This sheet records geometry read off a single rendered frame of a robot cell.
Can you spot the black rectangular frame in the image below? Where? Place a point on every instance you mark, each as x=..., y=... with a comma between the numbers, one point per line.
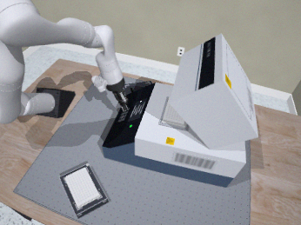
x=132, y=87

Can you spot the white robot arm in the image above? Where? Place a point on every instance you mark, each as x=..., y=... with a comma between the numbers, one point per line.
x=22, y=26

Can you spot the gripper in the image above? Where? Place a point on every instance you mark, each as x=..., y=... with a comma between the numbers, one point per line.
x=119, y=95

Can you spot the white benchtop thermal cycler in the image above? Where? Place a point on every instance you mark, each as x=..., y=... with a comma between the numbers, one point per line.
x=213, y=95

